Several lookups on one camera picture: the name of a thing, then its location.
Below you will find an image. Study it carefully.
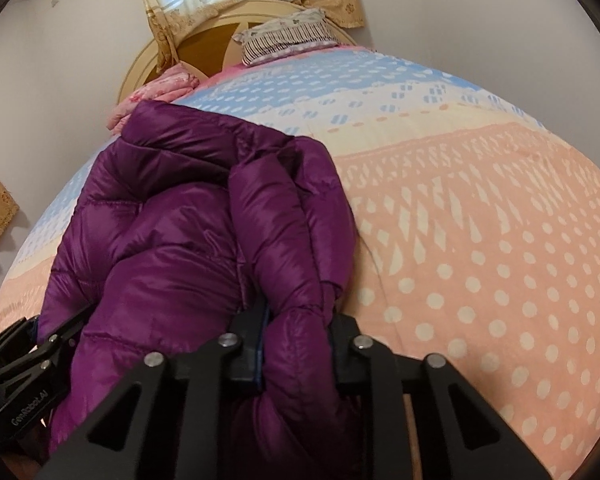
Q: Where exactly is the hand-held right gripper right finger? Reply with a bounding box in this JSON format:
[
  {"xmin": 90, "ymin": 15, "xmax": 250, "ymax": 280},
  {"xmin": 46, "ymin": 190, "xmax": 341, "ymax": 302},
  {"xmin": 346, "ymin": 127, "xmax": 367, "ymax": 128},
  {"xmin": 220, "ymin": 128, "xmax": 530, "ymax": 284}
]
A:
[{"xmin": 327, "ymin": 312, "xmax": 553, "ymax": 480}]

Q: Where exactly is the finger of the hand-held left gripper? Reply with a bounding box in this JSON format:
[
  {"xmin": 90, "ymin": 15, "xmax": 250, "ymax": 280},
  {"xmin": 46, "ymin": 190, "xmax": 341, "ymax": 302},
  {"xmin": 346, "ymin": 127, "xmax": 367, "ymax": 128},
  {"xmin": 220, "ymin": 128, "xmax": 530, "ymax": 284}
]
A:
[{"xmin": 36, "ymin": 304, "xmax": 97, "ymax": 363}]

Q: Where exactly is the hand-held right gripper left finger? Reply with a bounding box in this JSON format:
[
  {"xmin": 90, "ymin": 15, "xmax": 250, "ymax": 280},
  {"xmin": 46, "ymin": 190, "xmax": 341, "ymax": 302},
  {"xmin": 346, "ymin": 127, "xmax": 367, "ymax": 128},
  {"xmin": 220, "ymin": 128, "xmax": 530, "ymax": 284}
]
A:
[{"xmin": 35, "ymin": 304, "xmax": 273, "ymax": 480}]

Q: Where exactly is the purple puffer jacket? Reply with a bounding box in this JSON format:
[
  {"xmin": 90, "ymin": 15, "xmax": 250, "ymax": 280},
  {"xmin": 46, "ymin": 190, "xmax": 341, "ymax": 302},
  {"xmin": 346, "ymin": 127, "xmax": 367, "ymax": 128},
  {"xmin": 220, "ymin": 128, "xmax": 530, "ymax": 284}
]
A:
[{"xmin": 37, "ymin": 101, "xmax": 371, "ymax": 480}]

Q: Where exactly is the bed with polka-dot sheet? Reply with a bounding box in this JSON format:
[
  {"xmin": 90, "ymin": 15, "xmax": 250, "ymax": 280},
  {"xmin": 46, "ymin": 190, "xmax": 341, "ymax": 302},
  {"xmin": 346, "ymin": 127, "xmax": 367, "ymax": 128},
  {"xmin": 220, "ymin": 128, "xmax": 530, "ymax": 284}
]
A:
[{"xmin": 0, "ymin": 45, "xmax": 600, "ymax": 480}]

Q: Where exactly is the folded pink blanket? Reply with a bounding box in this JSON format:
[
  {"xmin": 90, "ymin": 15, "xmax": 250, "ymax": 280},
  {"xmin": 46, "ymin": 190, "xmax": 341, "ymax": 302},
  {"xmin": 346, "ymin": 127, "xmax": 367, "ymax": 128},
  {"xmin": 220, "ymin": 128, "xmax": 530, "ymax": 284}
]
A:
[{"xmin": 106, "ymin": 69, "xmax": 201, "ymax": 131}]

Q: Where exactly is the cream round wooden headboard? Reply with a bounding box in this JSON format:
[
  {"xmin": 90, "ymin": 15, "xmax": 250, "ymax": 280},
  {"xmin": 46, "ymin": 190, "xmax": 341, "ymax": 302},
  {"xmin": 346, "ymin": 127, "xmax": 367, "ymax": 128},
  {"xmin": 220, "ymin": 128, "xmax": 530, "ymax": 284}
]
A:
[{"xmin": 117, "ymin": 0, "xmax": 363, "ymax": 106}]

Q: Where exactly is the pink bed sheet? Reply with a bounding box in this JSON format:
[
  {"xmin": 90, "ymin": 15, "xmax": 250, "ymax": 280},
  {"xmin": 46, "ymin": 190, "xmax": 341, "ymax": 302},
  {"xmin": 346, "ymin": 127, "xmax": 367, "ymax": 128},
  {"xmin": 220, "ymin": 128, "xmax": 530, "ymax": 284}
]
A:
[{"xmin": 207, "ymin": 42, "xmax": 376, "ymax": 81}]

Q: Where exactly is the striped grey pillow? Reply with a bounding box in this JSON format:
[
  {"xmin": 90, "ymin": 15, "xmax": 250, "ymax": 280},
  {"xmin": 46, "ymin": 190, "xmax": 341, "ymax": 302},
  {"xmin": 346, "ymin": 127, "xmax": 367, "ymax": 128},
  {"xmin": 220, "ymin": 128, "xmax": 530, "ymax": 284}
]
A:
[{"xmin": 232, "ymin": 8, "xmax": 340, "ymax": 67}]

